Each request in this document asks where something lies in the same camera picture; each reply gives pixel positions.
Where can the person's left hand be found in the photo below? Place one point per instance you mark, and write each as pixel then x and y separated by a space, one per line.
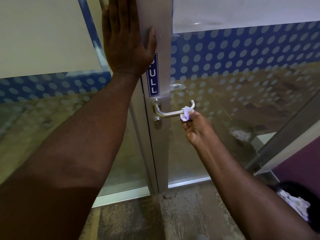
pixel 127 47

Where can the person's right hand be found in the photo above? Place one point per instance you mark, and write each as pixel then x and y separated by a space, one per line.
pixel 198 131

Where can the white wet wipe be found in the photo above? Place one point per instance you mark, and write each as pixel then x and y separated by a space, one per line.
pixel 186 113

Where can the glass door with metal frame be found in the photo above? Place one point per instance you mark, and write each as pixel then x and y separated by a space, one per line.
pixel 160 22

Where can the person's right forearm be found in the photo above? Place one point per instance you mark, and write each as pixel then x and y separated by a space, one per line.
pixel 250 197

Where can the blue PULL sign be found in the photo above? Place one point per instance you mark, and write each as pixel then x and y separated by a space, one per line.
pixel 153 82

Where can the brass keyhole cylinder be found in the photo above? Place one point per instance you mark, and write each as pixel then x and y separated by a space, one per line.
pixel 157 123

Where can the white paper sheet on partition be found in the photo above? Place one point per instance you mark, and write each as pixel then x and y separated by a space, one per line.
pixel 45 34

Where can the grey perforated shoe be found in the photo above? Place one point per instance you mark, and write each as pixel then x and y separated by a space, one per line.
pixel 202 237

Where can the black waste bin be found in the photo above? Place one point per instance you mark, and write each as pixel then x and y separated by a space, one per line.
pixel 300 189

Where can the crumpled white paper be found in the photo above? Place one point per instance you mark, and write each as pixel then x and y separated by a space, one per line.
pixel 295 202

